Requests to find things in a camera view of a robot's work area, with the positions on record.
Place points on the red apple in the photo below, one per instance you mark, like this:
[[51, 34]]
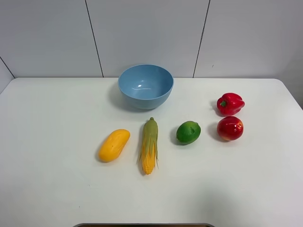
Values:
[[230, 128]]

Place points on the green lime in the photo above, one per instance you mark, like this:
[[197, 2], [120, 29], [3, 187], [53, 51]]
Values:
[[188, 132]]

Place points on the red bell pepper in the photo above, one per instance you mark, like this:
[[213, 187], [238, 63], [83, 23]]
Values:
[[229, 104]]

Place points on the yellow mango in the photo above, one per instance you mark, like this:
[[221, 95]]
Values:
[[113, 145]]

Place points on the blue plastic bowl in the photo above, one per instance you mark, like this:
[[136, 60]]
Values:
[[145, 86]]

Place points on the corn cob with husk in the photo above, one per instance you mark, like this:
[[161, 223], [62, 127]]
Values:
[[148, 152]]

